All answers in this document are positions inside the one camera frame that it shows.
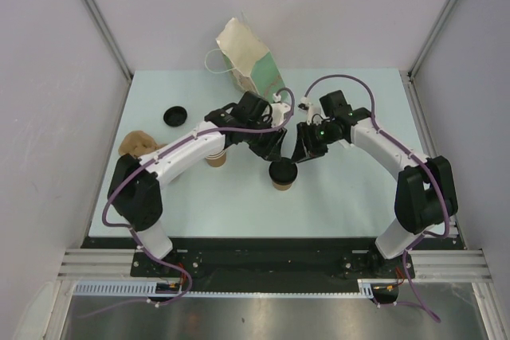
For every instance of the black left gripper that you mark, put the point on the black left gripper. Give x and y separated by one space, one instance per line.
271 150

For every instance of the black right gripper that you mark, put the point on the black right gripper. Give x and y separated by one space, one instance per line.
305 147

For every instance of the black plastic cup lid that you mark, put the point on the black plastic cup lid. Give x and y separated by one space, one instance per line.
283 172

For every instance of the single brown paper cup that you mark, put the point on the single brown paper cup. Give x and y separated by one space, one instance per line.
282 187

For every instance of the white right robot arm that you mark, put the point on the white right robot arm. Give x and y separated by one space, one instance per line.
425 194

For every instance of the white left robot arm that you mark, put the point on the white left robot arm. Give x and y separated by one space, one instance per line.
136 185

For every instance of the white wrapped straw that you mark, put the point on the white wrapped straw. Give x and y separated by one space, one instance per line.
342 145

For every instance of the stack of brown paper cups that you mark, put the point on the stack of brown paper cups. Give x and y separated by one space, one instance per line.
216 160

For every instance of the printed green paper bag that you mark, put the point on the printed green paper bag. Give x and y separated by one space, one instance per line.
248 60

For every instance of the black lid stack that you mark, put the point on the black lid stack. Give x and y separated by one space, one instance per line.
175 116

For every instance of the brown pulp cup carrier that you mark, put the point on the brown pulp cup carrier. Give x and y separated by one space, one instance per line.
137 144

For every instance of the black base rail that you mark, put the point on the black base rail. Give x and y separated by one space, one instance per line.
263 265

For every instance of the white slotted cable duct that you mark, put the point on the white slotted cable duct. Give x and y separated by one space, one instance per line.
119 287

